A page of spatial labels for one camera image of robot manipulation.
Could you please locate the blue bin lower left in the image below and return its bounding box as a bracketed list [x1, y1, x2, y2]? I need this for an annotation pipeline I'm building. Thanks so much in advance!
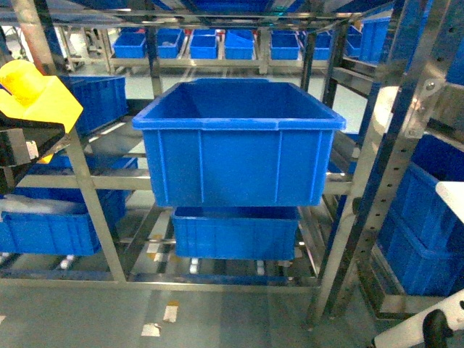
[0, 188, 128, 257]

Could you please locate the blue bin lower centre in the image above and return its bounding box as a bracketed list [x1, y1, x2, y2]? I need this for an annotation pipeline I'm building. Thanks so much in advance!
[172, 207, 300, 261]

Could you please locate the yellow two-stud toy block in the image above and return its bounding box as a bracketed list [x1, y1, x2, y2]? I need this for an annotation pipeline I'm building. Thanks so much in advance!
[0, 59, 84, 165]

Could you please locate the stainless steel rack frame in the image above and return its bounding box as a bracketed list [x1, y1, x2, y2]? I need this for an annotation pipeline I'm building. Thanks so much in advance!
[1, 1, 463, 322]

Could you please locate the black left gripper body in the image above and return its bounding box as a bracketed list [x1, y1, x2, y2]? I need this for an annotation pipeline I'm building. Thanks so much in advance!
[1, 127, 38, 194]

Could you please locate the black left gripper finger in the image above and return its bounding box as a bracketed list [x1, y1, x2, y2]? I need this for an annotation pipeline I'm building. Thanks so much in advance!
[1, 112, 65, 161]

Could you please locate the blue bin centre on rack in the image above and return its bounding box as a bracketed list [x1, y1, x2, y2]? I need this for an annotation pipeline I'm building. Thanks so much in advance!
[133, 78, 346, 207]

